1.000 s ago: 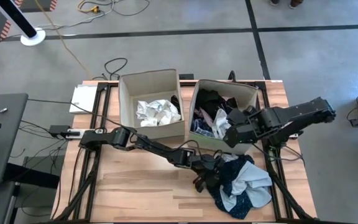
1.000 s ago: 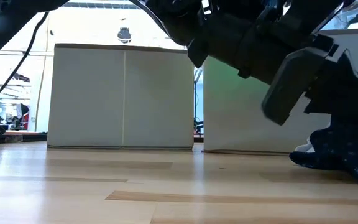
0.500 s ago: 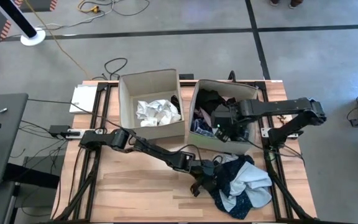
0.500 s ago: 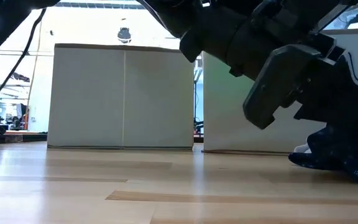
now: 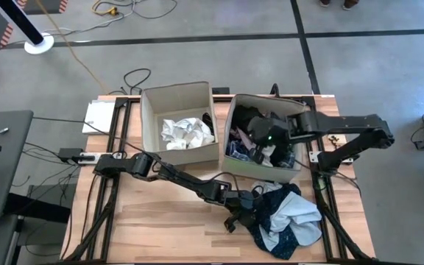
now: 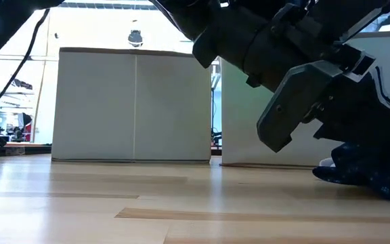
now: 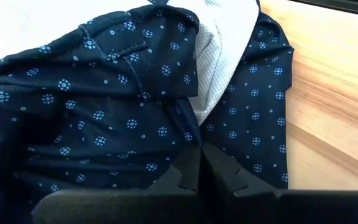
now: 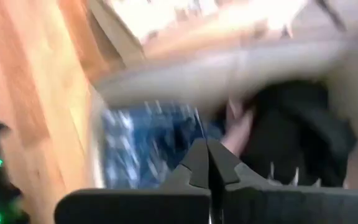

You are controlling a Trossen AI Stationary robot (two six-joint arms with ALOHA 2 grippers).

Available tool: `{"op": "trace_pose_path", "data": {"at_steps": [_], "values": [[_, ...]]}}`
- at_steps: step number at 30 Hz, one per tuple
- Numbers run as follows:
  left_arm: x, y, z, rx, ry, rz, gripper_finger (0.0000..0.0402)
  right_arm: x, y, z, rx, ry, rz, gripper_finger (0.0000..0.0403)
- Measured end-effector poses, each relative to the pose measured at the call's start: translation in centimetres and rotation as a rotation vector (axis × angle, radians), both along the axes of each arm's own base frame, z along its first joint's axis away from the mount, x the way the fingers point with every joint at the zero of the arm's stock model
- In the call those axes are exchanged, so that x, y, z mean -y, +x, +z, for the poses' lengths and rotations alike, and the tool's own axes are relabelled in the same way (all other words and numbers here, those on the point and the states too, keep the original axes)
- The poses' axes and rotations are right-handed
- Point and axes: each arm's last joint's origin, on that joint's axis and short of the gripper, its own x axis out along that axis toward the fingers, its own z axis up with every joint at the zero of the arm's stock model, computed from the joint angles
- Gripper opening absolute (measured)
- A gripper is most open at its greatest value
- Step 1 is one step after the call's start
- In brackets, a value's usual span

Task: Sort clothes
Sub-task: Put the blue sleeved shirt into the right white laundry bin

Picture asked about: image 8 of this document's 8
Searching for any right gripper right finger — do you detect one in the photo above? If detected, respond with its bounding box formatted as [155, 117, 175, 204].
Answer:
[208, 139, 272, 192]

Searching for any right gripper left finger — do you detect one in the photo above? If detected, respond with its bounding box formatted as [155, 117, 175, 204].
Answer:
[158, 138, 212, 192]

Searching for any blue plaid shirt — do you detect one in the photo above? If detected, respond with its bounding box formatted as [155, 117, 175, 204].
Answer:
[99, 101, 206, 189]

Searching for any black garment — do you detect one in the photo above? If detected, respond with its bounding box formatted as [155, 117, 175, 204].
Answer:
[241, 79, 358, 187]

